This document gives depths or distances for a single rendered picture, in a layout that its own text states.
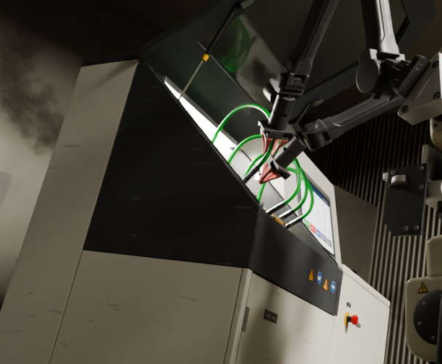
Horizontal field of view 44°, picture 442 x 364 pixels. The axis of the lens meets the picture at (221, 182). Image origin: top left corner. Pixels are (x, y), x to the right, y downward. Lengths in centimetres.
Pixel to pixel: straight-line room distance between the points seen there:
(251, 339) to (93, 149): 83
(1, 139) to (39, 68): 62
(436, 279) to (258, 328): 50
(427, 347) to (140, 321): 74
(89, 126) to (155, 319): 76
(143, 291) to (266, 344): 36
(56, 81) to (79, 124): 234
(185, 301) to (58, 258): 51
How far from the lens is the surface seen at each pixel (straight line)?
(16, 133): 409
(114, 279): 160
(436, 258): 117
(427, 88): 117
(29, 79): 422
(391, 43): 132
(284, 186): 222
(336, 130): 181
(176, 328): 144
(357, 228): 491
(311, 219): 245
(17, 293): 187
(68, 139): 196
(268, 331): 150
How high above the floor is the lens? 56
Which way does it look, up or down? 18 degrees up
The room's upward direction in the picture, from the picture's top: 13 degrees clockwise
